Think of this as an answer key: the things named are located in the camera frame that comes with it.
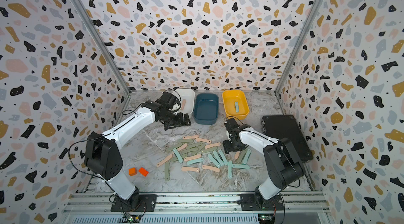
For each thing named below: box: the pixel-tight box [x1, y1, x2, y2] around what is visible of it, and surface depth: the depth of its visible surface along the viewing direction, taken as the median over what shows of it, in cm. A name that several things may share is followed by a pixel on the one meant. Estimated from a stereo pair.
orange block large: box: [138, 167, 149, 177], surface depth 85 cm
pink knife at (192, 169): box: [180, 166, 200, 173], surface depth 86 cm
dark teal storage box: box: [194, 93, 220, 126], surface depth 112 cm
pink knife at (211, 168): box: [202, 164, 221, 173], surface depth 87 cm
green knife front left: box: [164, 160, 170, 182], surface depth 85 cm
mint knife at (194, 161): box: [186, 157, 204, 166], surface depth 89 cm
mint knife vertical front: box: [228, 159, 233, 180], surface depth 86 cm
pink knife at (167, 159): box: [156, 154, 173, 168], surface depth 89 cm
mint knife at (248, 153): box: [243, 148, 252, 165], surface depth 90 cm
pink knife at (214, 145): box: [204, 142, 221, 149], surface depth 95 cm
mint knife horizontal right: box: [232, 164, 250, 170], surface depth 87 cm
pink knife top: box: [183, 134, 199, 140], surface depth 99 cm
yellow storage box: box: [221, 89, 250, 120], surface depth 115 cm
